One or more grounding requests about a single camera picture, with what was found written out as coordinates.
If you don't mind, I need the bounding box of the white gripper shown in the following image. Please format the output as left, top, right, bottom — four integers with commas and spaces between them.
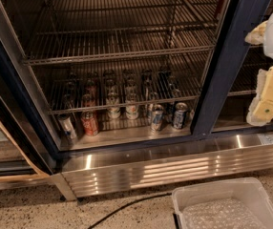
244, 21, 273, 127

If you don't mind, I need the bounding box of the blue silver redbull can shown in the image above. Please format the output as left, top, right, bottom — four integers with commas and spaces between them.
151, 104, 164, 132

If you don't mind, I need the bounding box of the blue silver can right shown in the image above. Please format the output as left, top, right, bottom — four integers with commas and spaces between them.
172, 102, 188, 129

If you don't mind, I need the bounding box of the white orange can right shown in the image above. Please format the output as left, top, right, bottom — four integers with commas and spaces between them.
125, 93, 139, 120

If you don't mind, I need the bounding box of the white orange can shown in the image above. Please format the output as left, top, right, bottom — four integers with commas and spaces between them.
106, 93, 120, 119
125, 93, 139, 120

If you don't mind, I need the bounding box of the white orange can left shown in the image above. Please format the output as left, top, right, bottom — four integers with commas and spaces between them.
106, 93, 120, 119

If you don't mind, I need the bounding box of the red can second row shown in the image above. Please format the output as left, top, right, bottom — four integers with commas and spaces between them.
82, 94, 95, 107

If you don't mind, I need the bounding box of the red cola can front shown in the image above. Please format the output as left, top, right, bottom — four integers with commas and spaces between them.
81, 112, 98, 136

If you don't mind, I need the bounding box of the stainless fridge base grille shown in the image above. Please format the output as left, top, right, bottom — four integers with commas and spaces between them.
52, 133, 273, 200

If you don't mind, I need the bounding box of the silver can front left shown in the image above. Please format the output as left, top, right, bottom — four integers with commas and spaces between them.
57, 114, 77, 141

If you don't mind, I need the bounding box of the open fridge door left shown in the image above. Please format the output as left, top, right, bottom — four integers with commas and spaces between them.
0, 40, 55, 190

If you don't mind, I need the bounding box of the clear plastic bin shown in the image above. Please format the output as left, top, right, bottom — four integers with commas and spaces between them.
172, 177, 273, 229

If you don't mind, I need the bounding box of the bubble wrap sheet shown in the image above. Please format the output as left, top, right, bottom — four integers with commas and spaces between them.
182, 198, 266, 229

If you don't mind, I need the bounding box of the right compartment wire shelf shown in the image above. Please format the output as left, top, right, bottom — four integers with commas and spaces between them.
228, 47, 273, 96

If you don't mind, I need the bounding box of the dark blue fridge door frame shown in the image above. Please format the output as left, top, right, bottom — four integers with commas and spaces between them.
191, 0, 271, 137

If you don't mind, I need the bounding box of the black floor cable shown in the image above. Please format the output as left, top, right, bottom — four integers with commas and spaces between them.
87, 192, 173, 229

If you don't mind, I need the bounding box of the lower wire fridge shelf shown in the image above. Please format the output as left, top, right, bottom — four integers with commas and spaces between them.
49, 54, 205, 114

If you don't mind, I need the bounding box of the wire fridge shelf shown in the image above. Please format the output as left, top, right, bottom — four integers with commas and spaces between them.
24, 0, 219, 65
49, 54, 205, 114

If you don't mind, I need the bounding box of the upper wire fridge shelf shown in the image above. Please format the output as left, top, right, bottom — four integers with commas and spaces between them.
24, 0, 219, 65

